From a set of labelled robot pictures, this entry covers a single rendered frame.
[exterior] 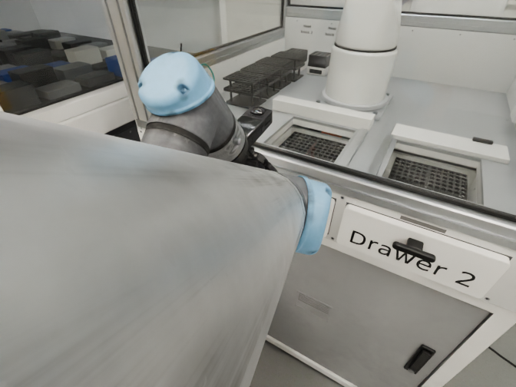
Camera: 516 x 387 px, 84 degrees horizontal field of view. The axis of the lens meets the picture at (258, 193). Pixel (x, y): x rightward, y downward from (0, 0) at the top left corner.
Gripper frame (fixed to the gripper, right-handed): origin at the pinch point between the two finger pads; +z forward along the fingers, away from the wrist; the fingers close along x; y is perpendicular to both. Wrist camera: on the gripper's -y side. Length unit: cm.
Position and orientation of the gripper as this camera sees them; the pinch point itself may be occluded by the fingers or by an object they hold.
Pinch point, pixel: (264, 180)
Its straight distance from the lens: 61.7
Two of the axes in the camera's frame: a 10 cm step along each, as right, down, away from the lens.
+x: 8.6, 3.2, -3.9
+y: -4.1, 8.9, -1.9
